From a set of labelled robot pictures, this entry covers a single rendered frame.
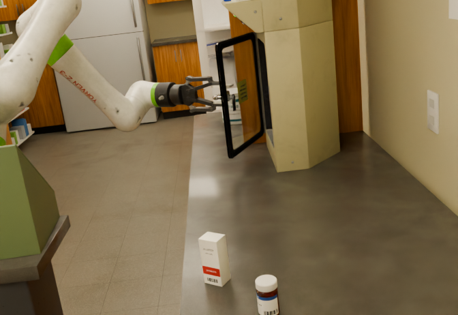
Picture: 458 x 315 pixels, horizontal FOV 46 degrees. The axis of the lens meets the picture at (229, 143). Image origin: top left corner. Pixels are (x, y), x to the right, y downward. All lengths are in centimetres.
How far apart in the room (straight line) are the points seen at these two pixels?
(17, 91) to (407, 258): 104
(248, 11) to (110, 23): 505
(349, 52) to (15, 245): 138
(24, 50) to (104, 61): 519
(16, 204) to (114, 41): 532
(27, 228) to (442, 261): 102
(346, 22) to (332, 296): 126
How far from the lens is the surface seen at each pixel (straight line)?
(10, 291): 161
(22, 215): 150
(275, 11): 173
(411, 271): 124
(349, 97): 220
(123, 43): 669
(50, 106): 714
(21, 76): 151
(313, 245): 134
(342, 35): 215
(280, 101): 176
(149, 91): 201
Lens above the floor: 157
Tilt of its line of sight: 16 degrees down
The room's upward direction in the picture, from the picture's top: 7 degrees counter-clockwise
